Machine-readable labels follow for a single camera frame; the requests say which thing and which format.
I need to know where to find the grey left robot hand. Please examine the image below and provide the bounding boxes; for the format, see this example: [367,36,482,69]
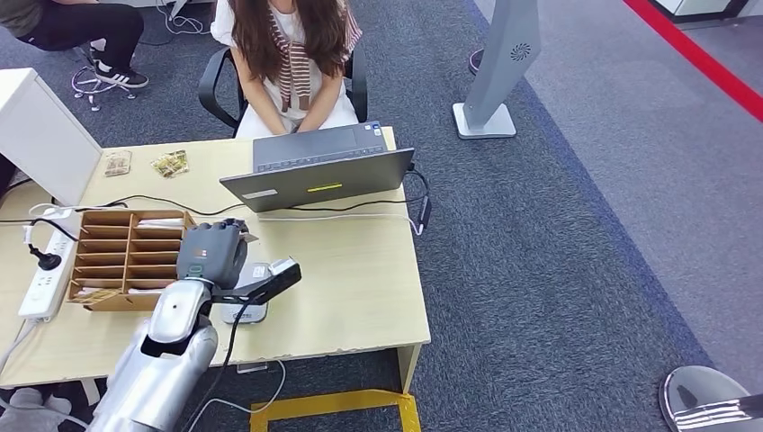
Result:
[175,218,250,293]

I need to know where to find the grey card reader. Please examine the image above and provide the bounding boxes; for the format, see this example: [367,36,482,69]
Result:
[220,262,273,326]

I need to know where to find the wooden card organiser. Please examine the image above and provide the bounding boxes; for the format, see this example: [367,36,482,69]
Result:
[65,208,198,313]

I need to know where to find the patterned room key card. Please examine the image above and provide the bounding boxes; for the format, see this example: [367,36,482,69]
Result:
[72,287,121,304]

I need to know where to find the person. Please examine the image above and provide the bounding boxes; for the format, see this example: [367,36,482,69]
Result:
[210,0,364,140]
[0,0,150,91]

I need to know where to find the golden snack packet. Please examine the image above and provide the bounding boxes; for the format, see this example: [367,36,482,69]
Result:
[149,149,190,179]

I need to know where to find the grey laptop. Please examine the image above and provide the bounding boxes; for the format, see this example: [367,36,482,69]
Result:
[219,121,416,214]

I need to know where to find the clear snack packet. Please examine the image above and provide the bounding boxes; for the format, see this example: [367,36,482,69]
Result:
[103,149,133,178]

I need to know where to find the wooden desk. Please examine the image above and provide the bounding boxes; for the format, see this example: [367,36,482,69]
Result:
[0,126,432,396]

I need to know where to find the white power strip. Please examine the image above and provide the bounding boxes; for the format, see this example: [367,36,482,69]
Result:
[0,229,77,374]

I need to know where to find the yellow floor tape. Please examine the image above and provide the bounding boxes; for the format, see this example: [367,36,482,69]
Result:
[248,389,423,432]

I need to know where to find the chrome chair base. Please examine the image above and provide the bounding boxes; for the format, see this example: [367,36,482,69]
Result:
[70,64,139,113]

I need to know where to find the white box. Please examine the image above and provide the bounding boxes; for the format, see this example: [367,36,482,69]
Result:
[0,67,103,207]

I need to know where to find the black office chair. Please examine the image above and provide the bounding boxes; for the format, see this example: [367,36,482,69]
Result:
[197,44,369,139]

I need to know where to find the grey cloth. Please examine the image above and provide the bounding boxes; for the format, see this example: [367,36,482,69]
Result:
[0,387,74,432]

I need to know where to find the grey standing panel with base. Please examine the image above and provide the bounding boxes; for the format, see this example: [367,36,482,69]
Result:
[452,0,543,140]

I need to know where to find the red floor tape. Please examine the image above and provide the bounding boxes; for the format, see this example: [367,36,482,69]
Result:
[623,0,763,123]

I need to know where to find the white cabinet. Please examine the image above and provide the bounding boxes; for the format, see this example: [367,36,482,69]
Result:
[650,0,763,22]

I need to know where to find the black desk cable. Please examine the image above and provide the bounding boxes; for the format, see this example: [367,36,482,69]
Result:
[74,193,247,218]

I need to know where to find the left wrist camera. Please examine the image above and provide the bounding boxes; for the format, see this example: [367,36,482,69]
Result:
[211,256,303,306]

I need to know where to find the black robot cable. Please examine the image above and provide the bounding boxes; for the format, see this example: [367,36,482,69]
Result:
[178,298,255,432]

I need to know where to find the white hanging cable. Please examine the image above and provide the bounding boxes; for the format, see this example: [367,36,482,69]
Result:
[184,357,289,432]

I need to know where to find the white charger cable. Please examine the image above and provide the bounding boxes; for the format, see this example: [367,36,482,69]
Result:
[23,202,130,248]

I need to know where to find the black plug with cable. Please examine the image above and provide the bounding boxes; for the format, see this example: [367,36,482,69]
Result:
[0,217,80,273]

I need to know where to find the black laptop power cable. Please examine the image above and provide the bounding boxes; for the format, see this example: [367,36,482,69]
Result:
[289,166,432,235]

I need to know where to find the white floor cable bundle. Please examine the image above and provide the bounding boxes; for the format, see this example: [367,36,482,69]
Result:
[156,0,210,36]

